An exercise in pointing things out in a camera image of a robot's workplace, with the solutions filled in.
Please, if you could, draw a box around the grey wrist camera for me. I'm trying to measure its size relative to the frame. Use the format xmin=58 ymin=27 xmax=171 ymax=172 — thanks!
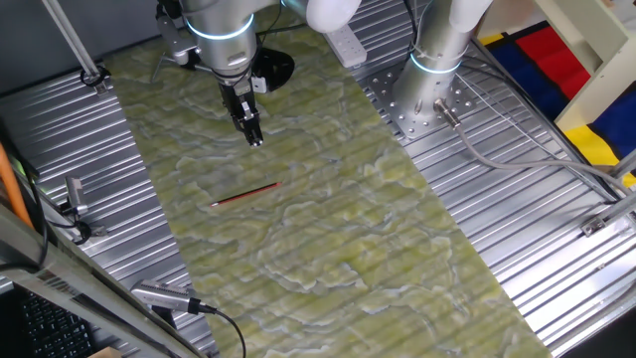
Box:
xmin=156 ymin=2 xmax=200 ymax=69

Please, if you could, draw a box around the aluminium camera pole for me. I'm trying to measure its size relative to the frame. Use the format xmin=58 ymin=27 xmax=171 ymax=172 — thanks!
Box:
xmin=41 ymin=0 xmax=111 ymax=95

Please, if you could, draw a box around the colourful floor mat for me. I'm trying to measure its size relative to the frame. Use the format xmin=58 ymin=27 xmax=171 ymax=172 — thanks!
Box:
xmin=479 ymin=22 xmax=636 ymax=188

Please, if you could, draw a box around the silver camera on black stand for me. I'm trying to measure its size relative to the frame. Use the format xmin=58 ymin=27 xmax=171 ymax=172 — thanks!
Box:
xmin=129 ymin=278 xmax=203 ymax=329

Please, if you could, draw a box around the black keyboard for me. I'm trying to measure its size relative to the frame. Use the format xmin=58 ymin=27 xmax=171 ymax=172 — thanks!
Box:
xmin=17 ymin=290 xmax=95 ymax=358

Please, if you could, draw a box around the white power strip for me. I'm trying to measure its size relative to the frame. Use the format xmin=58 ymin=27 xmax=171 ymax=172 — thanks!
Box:
xmin=322 ymin=24 xmax=369 ymax=70

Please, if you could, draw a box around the green marble pattern mat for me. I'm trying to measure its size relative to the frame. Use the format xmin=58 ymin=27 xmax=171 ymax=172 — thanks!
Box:
xmin=101 ymin=7 xmax=554 ymax=358

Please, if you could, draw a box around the white shelf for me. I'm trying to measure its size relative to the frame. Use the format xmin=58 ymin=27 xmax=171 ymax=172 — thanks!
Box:
xmin=534 ymin=0 xmax=636 ymax=133

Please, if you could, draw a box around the aluminium frame strut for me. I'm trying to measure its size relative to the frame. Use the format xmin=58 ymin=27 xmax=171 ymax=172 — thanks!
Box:
xmin=579 ymin=148 xmax=636 ymax=238

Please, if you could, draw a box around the black C-clamp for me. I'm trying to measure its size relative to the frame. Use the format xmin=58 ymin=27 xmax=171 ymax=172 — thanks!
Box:
xmin=250 ymin=47 xmax=296 ymax=94

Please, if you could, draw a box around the red black pencil with eraser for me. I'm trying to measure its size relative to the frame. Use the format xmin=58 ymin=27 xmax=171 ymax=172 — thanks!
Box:
xmin=208 ymin=181 xmax=283 ymax=208

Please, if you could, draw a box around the silver robot mounting plate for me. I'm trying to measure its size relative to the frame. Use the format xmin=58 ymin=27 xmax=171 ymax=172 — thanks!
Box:
xmin=365 ymin=59 xmax=481 ymax=140

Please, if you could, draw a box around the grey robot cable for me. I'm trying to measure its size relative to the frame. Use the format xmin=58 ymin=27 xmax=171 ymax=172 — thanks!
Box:
xmin=431 ymin=97 xmax=636 ymax=196

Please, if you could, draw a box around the grey metal beam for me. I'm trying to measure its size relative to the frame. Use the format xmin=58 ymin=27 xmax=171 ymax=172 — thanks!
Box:
xmin=0 ymin=203 xmax=205 ymax=358

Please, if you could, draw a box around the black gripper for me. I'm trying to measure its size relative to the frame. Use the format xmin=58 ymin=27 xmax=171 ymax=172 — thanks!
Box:
xmin=217 ymin=78 xmax=265 ymax=149

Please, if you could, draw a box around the black camera cable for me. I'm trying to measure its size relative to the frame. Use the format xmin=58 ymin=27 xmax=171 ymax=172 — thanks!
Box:
xmin=198 ymin=302 xmax=248 ymax=358

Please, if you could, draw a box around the orange cable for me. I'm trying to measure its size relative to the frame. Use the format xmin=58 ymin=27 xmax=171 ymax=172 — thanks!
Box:
xmin=0 ymin=143 xmax=34 ymax=230

